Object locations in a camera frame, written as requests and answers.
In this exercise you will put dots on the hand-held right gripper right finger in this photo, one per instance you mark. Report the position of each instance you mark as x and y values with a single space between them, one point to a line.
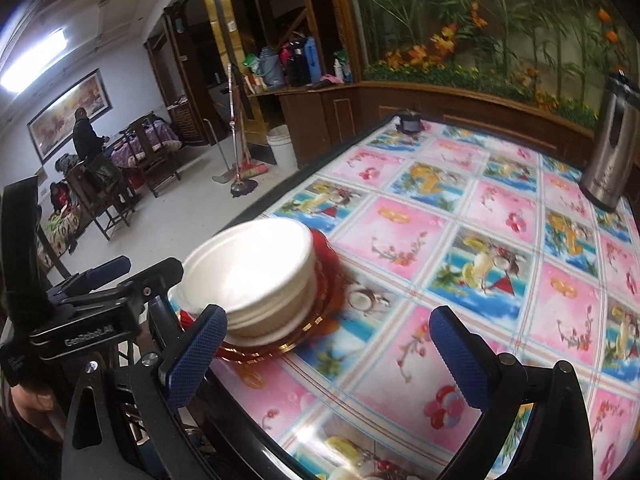
460 360

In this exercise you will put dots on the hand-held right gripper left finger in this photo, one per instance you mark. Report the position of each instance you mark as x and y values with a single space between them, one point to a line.
192 360

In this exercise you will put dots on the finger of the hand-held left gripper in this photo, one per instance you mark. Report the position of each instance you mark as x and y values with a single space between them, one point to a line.
107 271
155 277

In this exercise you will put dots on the white foam bowl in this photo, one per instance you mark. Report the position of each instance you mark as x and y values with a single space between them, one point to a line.
280 327
250 265

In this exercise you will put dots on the person's left hand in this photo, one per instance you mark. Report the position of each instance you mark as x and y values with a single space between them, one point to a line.
35 410

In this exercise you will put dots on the broom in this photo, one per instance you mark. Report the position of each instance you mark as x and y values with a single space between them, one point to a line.
252 165

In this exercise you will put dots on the white plastic bucket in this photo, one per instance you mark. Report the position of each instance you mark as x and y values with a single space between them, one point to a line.
282 150

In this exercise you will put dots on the ceiling light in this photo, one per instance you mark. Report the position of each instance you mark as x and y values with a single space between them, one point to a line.
35 60

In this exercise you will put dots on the wooden counter cabinet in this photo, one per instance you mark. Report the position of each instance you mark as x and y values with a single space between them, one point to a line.
320 120

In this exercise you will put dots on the grey water jug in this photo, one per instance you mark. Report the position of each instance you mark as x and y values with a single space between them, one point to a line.
272 67

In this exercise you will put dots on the small black device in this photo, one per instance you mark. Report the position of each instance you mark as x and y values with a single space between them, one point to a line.
409 121

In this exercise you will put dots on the stainless steel thermos jug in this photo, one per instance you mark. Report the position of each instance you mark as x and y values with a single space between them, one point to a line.
610 155

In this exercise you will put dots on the black thermos flask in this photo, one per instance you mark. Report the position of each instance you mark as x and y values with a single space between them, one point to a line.
298 62

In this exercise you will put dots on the pink cloth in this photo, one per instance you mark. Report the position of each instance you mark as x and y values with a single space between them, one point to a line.
326 82

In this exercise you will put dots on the blue bottle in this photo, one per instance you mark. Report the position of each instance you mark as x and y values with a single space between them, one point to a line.
312 60

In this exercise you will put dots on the white spray bottle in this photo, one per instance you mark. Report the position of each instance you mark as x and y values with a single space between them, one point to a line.
339 70

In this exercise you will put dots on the artificial flower display window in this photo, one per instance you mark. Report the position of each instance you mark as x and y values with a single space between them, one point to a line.
500 25

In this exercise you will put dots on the framed wall painting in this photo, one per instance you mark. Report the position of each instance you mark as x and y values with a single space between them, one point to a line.
70 110

